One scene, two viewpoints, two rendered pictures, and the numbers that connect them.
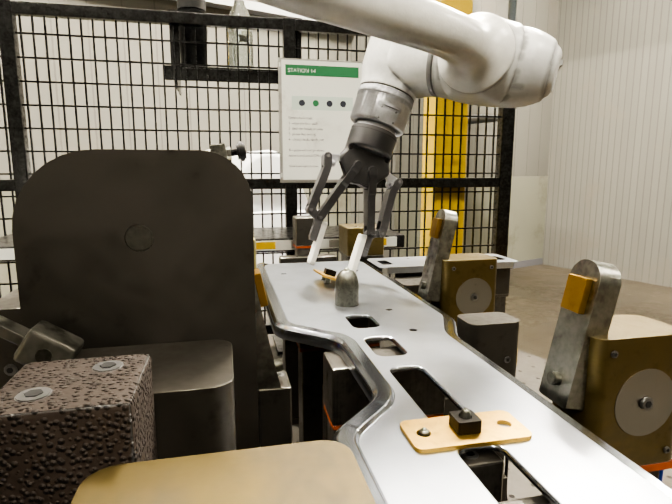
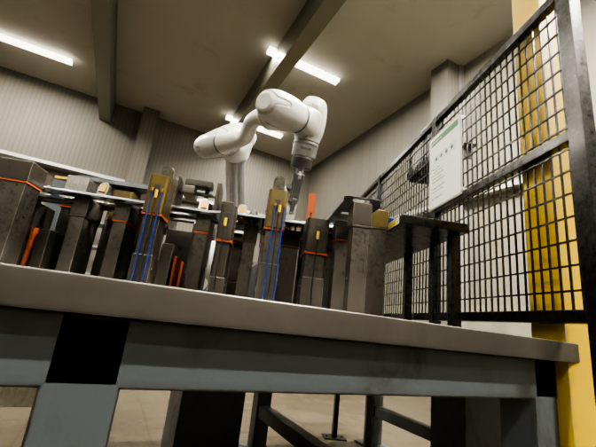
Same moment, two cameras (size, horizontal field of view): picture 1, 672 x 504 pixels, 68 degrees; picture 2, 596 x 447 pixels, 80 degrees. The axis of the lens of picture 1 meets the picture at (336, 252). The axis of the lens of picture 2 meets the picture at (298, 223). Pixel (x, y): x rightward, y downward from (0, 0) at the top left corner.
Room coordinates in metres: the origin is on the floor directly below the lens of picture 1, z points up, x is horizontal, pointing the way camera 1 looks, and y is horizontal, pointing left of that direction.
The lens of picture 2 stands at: (0.95, -1.22, 0.68)
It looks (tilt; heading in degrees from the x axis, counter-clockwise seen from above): 15 degrees up; 96
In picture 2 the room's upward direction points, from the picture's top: 7 degrees clockwise
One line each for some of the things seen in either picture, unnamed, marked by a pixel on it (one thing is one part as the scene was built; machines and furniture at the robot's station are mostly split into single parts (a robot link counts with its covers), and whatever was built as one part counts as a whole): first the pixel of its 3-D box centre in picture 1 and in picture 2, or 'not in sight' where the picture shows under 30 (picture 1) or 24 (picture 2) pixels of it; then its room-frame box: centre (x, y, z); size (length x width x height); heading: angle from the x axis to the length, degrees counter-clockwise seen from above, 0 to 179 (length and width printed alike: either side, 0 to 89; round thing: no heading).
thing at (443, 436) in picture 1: (464, 424); not in sight; (0.32, -0.09, 1.01); 0.08 x 0.04 x 0.01; 102
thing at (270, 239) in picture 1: (206, 240); (382, 249); (1.15, 0.30, 1.01); 0.90 x 0.22 x 0.03; 103
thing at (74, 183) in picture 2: not in sight; (71, 233); (-0.04, 0.01, 0.90); 0.13 x 0.08 x 0.41; 103
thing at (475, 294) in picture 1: (467, 362); (270, 249); (0.77, -0.21, 0.87); 0.12 x 0.07 x 0.35; 103
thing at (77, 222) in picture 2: not in sight; (78, 243); (0.11, -0.13, 0.84); 0.12 x 0.05 x 0.29; 103
